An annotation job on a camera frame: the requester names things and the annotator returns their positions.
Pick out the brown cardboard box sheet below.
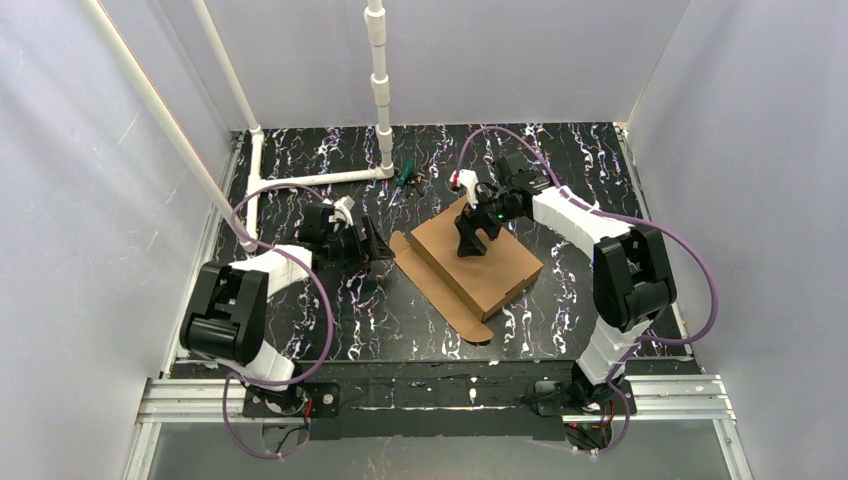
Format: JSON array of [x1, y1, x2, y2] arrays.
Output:
[[389, 199, 543, 344]]

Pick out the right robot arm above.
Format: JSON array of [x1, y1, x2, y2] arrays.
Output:
[[449, 154, 676, 386]]

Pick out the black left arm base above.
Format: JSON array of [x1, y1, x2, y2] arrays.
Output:
[[242, 382, 341, 420]]

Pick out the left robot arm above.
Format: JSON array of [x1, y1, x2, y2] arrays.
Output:
[[179, 197, 394, 392]]

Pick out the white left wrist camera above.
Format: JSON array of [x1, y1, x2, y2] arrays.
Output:
[[331, 196, 355, 227]]

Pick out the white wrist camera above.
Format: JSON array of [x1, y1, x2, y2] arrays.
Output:
[[448, 169, 480, 209], [331, 196, 355, 227]]

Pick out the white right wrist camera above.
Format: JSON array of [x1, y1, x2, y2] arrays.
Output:
[[448, 169, 480, 209]]

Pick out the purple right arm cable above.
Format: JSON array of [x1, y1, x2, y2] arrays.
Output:
[[453, 125, 721, 457]]

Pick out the green handled screwdriver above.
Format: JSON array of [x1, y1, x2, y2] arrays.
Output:
[[389, 159, 421, 205]]

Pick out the white pvc pipe frame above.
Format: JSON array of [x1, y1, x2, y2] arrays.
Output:
[[78, 0, 397, 254]]

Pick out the aluminium rail frame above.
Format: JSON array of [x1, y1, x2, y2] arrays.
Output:
[[125, 122, 751, 479]]

